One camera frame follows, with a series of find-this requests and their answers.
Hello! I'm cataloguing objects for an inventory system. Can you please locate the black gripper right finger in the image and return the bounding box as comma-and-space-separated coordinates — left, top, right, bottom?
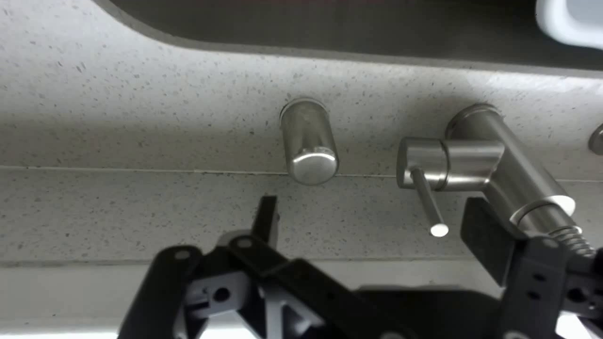
459, 196, 603, 339

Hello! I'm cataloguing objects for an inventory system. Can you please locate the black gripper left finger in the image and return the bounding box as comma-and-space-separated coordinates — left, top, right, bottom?
118, 195, 403, 339

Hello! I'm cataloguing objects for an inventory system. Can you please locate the steel faucet handle lever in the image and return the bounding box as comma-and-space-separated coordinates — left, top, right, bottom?
395, 136, 452, 242

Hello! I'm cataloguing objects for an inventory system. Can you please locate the chrome spring pull-down faucet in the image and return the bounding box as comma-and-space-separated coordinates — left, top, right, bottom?
442, 102, 599, 260

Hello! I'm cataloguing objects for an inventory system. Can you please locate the stainless steel sink basin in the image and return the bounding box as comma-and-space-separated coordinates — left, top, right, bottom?
92, 0, 603, 82

